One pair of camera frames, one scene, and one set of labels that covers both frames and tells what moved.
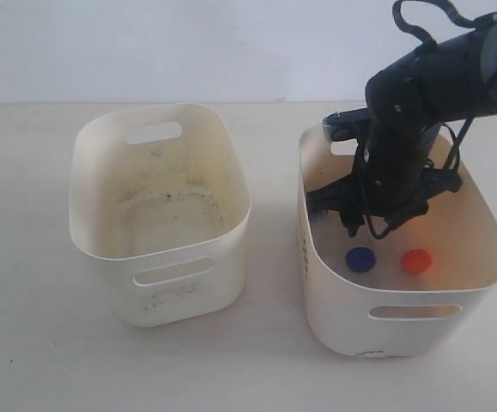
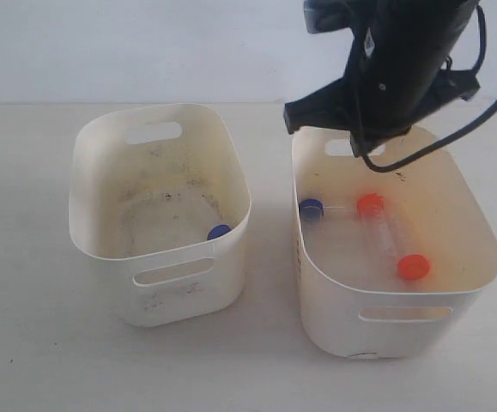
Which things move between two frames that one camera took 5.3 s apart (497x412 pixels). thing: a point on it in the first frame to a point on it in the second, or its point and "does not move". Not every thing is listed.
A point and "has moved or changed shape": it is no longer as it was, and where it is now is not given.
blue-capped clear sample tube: [360, 259] to [218, 230]
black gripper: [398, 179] to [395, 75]
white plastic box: [157, 193] does not move
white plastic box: [421, 288] does not move
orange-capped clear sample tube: [416, 261] has moved or changed shape
